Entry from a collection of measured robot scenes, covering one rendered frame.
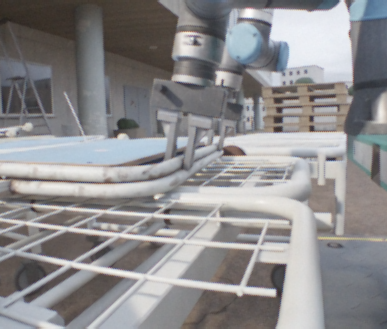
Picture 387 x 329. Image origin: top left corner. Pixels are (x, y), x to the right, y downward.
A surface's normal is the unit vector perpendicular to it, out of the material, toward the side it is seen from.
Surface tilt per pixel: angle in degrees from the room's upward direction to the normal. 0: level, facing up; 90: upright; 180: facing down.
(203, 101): 90
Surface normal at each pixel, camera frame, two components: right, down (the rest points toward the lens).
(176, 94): -0.22, 0.12
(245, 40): -0.57, 0.21
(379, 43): -0.77, 0.11
